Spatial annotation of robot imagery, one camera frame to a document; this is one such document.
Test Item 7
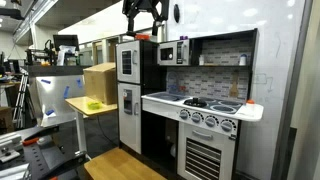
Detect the green plastic item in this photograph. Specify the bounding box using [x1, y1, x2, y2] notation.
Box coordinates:
[87, 101, 102, 111]

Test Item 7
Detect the grey toy sink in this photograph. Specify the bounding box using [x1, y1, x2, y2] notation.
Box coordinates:
[146, 91, 188, 102]

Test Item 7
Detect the white shaker with blue cap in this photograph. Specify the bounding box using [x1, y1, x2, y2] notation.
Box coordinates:
[239, 53, 248, 67]

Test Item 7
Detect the black toy pan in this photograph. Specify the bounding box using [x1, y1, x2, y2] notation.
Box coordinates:
[183, 97, 208, 108]

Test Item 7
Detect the orange tool handle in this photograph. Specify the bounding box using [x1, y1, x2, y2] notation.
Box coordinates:
[22, 137, 40, 146]

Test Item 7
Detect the folded tripod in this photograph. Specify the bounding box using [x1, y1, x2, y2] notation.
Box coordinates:
[12, 73, 30, 129]

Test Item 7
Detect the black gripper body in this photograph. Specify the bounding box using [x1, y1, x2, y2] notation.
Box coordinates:
[121, 0, 170, 23]

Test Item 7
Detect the white bottle with orange cap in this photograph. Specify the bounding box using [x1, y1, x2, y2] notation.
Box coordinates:
[245, 99, 256, 113]

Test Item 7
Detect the wooden side table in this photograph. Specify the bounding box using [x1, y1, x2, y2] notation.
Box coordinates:
[65, 96, 119, 158]

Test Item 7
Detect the white metal panel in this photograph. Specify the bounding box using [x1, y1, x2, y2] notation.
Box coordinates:
[34, 73, 86, 128]

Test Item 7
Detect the white toy oven door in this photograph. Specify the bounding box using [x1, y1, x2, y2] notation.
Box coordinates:
[176, 121, 237, 180]

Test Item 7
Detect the grey stove knob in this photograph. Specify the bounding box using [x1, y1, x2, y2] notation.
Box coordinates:
[204, 115, 219, 129]
[178, 108, 191, 121]
[220, 118, 237, 133]
[190, 111, 204, 124]

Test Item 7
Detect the whiteboard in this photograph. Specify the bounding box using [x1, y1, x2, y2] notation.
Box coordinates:
[166, 0, 307, 180]

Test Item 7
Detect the white fridge door with dispenser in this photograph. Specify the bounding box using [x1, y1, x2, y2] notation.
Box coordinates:
[117, 82, 142, 155]

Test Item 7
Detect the white fridge door with chalkboard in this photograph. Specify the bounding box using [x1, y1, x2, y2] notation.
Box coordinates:
[116, 40, 141, 85]

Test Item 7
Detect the black monitor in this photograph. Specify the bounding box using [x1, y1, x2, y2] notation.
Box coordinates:
[52, 34, 80, 52]

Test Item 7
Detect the round pot under sink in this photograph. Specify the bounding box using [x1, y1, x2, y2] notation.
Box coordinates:
[169, 143, 178, 158]

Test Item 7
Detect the toy microwave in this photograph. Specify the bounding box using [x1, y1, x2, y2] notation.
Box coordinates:
[156, 39, 191, 67]

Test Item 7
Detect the toy faucet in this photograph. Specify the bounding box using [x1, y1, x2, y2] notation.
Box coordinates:
[166, 71, 179, 94]

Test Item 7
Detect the toy kitchen set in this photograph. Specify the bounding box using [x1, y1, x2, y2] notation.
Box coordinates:
[115, 28, 264, 180]

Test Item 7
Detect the wooden spoon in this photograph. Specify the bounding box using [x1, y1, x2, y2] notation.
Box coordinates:
[229, 69, 240, 98]

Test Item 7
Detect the wooden platform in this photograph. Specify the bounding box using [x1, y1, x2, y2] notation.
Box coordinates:
[83, 147, 168, 180]

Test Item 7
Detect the orange strainer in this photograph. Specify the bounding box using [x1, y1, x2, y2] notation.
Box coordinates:
[134, 33, 152, 42]

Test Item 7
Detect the black floor cable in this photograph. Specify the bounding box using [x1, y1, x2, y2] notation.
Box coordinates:
[96, 114, 119, 148]

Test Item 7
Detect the large cardboard box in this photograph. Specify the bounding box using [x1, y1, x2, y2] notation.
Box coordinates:
[82, 62, 118, 106]

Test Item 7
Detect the small cardboard box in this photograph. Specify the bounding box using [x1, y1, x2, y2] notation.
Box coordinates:
[0, 106, 15, 133]

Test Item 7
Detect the black oval magnet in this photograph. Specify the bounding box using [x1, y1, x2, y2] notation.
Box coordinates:
[173, 3, 181, 24]

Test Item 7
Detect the black perforated bench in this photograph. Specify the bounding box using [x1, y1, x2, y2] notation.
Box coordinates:
[0, 124, 88, 180]

